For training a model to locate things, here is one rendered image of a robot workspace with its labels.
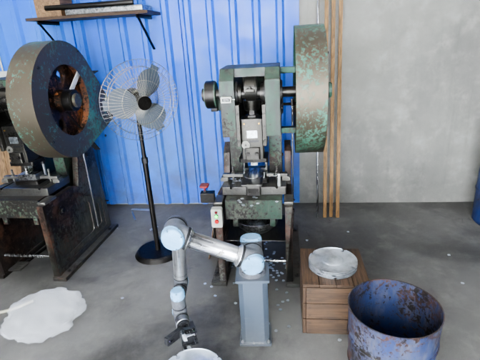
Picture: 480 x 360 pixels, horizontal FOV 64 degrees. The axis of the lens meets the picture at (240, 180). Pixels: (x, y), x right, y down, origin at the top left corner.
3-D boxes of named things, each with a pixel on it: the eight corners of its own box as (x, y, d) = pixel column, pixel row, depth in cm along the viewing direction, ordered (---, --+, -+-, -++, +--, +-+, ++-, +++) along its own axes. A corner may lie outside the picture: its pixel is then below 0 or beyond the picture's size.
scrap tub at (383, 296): (446, 424, 174) (461, 340, 157) (351, 418, 179) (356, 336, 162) (416, 352, 213) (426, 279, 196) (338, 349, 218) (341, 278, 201)
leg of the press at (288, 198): (301, 287, 273) (301, 167, 242) (285, 287, 275) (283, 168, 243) (297, 227, 359) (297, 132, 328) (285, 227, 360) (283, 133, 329)
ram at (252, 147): (263, 160, 263) (261, 117, 253) (241, 161, 265) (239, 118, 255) (264, 153, 279) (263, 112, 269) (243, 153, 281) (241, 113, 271)
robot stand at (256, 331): (271, 346, 223) (269, 281, 208) (239, 346, 225) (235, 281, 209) (271, 323, 241) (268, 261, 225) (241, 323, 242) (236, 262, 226)
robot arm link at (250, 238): (261, 250, 219) (261, 228, 215) (263, 263, 207) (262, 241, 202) (241, 251, 219) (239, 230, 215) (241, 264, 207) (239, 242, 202)
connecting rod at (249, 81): (260, 129, 258) (258, 77, 246) (242, 130, 260) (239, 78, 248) (262, 123, 278) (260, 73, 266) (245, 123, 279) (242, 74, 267)
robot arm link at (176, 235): (266, 246, 205) (168, 213, 197) (268, 261, 191) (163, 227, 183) (258, 264, 209) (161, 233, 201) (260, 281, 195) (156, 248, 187)
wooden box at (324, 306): (368, 335, 227) (371, 286, 215) (302, 333, 232) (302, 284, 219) (356, 293, 264) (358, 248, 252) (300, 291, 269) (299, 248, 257)
